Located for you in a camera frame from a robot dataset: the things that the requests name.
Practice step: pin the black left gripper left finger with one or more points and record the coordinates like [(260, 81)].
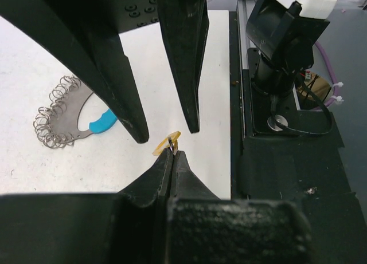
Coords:
[(123, 227)]

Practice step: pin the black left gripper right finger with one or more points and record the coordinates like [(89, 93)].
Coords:
[(201, 228)]

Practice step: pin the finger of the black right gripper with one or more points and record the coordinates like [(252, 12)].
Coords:
[(77, 33), (184, 27)]

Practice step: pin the yellow tag key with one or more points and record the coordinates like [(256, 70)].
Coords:
[(170, 142)]

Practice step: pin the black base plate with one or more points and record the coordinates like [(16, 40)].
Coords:
[(289, 148)]

